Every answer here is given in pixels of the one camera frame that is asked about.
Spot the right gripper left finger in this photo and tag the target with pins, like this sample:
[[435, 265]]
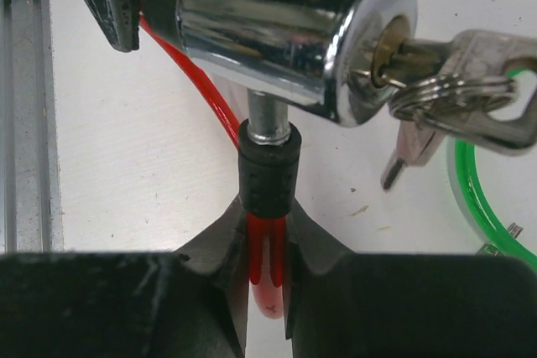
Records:
[[192, 302]]

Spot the aluminium front rail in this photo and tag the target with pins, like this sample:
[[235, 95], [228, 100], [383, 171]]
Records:
[[30, 185]]

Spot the silver keys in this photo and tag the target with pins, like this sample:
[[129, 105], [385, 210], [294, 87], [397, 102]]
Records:
[[505, 244], [450, 89]]

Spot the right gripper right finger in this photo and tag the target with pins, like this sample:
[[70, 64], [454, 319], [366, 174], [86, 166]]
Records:
[[340, 303]]

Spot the red cable lock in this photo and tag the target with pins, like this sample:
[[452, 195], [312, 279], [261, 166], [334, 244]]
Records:
[[320, 56]]

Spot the green cable lock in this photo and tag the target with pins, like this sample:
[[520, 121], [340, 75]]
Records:
[[472, 201]]

